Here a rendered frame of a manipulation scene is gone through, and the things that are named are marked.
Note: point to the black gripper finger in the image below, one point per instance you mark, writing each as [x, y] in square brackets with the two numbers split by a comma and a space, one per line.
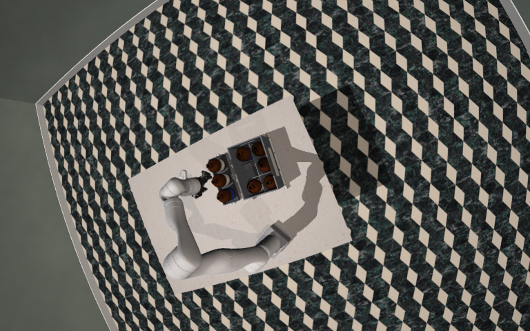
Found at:
[204, 173]
[200, 194]

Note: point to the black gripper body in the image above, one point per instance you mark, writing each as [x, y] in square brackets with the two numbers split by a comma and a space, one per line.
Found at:
[201, 180]

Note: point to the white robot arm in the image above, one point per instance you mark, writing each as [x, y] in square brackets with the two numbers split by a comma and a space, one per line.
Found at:
[187, 258]

